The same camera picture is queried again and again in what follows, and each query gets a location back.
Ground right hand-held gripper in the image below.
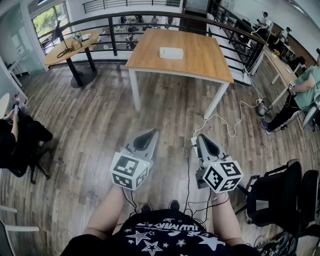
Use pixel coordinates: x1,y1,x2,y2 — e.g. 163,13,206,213
195,134,245,194

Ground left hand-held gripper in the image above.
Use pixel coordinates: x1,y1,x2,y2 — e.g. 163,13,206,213
109,128,160,192

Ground white tissue box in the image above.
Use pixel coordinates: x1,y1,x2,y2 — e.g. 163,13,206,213
159,46,185,60

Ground person's left forearm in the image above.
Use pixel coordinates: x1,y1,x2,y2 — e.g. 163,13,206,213
83,184,126,237

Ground person's right forearm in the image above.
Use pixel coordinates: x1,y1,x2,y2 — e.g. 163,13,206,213
211,191,245,247

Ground white power strip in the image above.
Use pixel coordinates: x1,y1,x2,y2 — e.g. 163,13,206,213
190,136,199,158

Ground black mesh waste basket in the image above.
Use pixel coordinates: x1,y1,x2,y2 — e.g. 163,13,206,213
256,97,274,118

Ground black office chair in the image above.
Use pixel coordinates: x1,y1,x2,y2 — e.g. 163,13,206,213
234,159,320,238

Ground square wooden table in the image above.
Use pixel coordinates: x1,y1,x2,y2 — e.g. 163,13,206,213
125,27,235,120

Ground black star-print shirt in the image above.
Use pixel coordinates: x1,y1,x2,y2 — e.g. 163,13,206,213
59,208,261,256

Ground long wooden desk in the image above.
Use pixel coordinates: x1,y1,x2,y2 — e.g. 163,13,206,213
262,47,300,106

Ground black metal railing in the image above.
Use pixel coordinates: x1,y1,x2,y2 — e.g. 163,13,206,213
38,0,267,73

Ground round wooden table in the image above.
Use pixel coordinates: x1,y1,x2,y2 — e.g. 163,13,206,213
44,29,100,89

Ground small red containers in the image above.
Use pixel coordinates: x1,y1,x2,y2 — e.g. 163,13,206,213
12,91,30,111

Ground black stand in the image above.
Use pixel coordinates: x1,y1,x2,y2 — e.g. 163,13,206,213
53,19,70,51

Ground white side table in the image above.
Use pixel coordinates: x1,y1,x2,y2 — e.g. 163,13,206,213
0,92,11,120

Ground window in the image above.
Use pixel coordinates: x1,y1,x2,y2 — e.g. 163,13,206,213
31,4,74,52

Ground white floor cable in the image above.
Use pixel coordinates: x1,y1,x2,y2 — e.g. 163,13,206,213
193,99,264,141

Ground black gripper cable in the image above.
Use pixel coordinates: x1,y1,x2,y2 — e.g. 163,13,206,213
121,186,139,216
186,144,230,226

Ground coiled black cable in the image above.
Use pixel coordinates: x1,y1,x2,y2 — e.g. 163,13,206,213
56,46,74,59

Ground white metal frame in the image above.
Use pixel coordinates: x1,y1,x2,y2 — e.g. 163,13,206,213
0,204,41,256

